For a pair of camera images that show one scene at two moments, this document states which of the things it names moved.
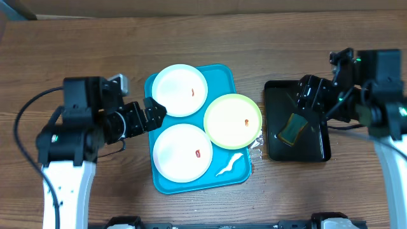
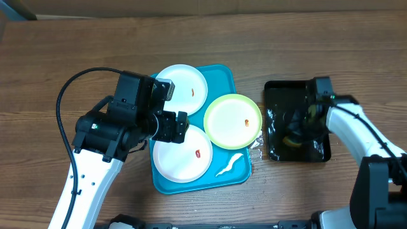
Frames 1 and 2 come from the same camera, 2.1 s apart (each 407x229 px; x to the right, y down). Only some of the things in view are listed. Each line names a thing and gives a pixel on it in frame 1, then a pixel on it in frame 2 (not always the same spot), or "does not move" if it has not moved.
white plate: [182, 152] does not move
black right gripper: [306, 93] → [299, 126]
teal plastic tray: [227, 166] does not move
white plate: [181, 89] does not move
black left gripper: [136, 111] → [169, 135]
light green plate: [233, 121] does not move
